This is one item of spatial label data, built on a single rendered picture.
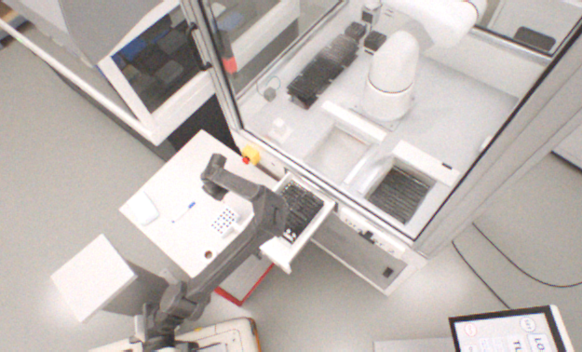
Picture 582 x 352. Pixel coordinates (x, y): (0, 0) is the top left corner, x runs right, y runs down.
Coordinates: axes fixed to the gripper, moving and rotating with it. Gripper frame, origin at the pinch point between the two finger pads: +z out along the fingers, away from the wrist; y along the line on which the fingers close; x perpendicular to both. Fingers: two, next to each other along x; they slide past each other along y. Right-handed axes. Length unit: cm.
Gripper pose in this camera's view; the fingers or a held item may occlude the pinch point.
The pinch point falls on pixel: (221, 197)
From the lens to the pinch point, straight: 148.5
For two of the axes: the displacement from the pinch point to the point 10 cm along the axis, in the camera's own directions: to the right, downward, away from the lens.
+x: -6.0, 7.4, -3.2
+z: 0.9, 4.5, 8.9
